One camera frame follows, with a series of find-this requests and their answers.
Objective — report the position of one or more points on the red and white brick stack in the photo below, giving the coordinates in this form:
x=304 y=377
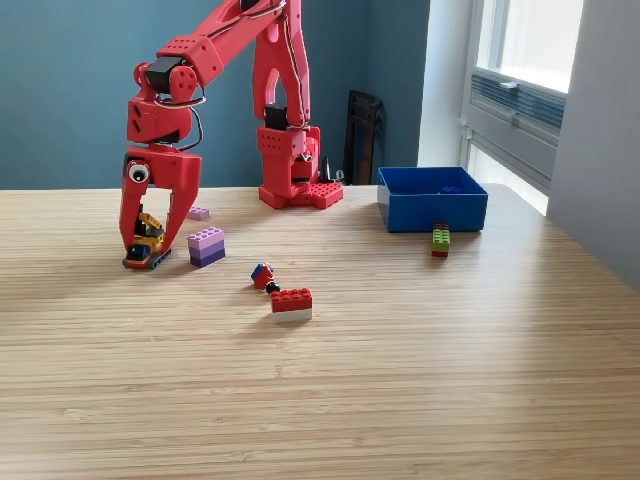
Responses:
x=291 y=302

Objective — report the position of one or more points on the blue and white brick stack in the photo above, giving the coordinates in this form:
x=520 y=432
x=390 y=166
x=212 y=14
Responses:
x=451 y=189

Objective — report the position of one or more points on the grey louvered window unit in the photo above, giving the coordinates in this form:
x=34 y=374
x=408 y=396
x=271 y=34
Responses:
x=520 y=107

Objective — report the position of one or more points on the toy figure red shirt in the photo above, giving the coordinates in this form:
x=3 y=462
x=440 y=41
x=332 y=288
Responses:
x=261 y=277

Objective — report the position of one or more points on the pink and purple brick stack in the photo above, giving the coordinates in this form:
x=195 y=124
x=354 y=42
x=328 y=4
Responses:
x=206 y=247

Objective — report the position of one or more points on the flat pink brick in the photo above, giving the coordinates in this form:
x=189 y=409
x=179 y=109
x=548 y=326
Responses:
x=200 y=214

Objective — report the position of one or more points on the green and red brick stack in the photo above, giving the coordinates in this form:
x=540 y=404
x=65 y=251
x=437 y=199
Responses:
x=440 y=240

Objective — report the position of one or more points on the blue plastic bin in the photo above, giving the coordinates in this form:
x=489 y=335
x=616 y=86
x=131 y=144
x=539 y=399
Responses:
x=437 y=210

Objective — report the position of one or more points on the black folded chair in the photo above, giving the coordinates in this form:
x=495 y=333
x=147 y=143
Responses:
x=365 y=145

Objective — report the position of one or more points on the white window frame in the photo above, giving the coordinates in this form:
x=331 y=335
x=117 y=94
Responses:
x=492 y=35

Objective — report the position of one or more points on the small yellow toy digger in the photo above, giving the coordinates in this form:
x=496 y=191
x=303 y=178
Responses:
x=147 y=245

